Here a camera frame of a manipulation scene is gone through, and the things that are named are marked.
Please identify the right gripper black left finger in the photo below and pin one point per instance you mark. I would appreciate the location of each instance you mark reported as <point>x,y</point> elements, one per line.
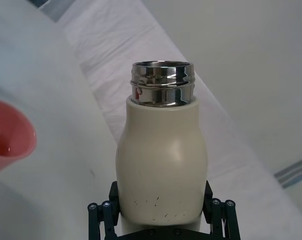
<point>105,220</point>

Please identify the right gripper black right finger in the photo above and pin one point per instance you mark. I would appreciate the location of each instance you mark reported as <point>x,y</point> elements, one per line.
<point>222,220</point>

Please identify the cream vacuum bottle steel neck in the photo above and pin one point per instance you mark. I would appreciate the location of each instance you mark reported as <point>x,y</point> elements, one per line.
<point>160,155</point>

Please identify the white table cloth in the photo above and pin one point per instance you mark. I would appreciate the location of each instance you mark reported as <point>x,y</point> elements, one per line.
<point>53,120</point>

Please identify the pink cup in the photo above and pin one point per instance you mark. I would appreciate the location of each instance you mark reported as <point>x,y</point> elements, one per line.
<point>8,135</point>

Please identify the white curtain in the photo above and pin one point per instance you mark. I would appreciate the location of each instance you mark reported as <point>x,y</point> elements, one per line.
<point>241,62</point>

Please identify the white crinkled backdrop cloth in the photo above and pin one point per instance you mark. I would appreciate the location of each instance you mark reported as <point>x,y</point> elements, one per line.
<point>110,50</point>

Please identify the grey striped post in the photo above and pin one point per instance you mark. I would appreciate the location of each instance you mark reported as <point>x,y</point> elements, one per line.
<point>296,172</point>

